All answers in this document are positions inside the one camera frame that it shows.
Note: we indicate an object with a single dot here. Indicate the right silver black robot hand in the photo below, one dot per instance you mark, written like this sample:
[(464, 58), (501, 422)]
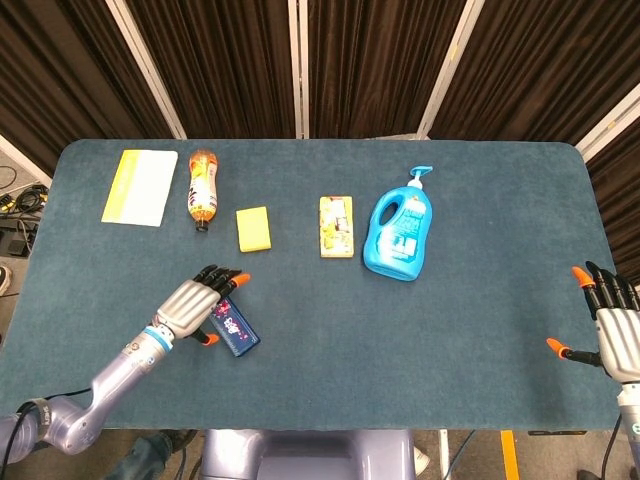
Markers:
[(617, 335)]

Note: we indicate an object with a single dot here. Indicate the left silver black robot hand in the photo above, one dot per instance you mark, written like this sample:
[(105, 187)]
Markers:
[(187, 305)]

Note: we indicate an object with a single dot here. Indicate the blue glasses case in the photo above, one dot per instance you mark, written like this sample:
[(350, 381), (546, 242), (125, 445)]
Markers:
[(235, 330)]

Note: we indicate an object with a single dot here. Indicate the left lilac grey robot arm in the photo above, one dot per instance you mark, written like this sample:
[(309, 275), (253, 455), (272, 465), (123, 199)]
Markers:
[(120, 370)]

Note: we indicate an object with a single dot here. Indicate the right lilac grey robot arm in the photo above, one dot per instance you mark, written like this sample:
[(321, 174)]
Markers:
[(630, 425)]

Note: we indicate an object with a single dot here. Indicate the yellow sponge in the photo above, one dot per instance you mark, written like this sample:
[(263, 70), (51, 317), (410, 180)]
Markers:
[(252, 227)]

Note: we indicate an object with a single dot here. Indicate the orange drink bottle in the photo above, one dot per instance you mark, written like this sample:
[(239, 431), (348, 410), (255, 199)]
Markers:
[(202, 190)]

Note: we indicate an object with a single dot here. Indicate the yellow white booklet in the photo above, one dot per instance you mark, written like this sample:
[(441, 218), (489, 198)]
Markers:
[(145, 190)]

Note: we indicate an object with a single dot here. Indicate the dark brown pleated curtain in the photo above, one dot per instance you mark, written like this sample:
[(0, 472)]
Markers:
[(620, 200), (60, 75), (540, 70), (375, 65), (225, 65)]

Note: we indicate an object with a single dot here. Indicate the yellow floor tape strip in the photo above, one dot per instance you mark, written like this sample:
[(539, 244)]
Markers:
[(509, 455)]

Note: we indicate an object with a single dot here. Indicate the yellow snack box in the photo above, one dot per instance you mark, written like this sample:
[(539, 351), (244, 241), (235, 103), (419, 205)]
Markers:
[(336, 230)]

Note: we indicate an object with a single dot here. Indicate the black floor box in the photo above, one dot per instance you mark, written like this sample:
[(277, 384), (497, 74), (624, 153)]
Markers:
[(15, 246)]

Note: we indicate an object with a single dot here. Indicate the white black shoe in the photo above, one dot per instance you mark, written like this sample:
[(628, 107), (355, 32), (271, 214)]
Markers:
[(4, 280)]

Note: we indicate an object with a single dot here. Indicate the lilac grey robot torso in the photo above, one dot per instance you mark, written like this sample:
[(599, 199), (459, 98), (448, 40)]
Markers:
[(310, 455)]

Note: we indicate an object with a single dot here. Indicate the white table leg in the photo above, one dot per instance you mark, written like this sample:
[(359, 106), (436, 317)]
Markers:
[(444, 455)]

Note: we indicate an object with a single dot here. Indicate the teal felt table cover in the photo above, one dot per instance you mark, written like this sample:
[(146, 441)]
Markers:
[(400, 340)]

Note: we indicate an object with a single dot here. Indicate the blue detergent pump bottle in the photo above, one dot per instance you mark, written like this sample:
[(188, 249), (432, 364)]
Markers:
[(395, 240)]

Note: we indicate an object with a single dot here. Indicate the white partition frame post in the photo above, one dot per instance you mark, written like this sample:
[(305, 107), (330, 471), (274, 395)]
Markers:
[(607, 125), (298, 70), (448, 70), (146, 65)]

